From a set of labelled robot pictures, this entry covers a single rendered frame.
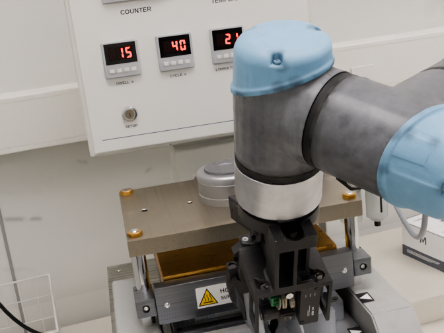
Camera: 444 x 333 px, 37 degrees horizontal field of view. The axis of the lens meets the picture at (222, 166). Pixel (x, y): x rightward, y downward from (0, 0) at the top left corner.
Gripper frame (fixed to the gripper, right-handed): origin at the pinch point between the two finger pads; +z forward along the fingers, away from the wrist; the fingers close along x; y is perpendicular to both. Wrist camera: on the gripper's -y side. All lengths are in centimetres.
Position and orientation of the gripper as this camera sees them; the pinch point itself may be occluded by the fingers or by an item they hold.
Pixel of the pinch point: (270, 330)
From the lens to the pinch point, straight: 73.8
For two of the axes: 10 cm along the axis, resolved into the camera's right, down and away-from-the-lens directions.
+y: 2.2, 5.7, -7.9
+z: 0.4, 8.0, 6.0
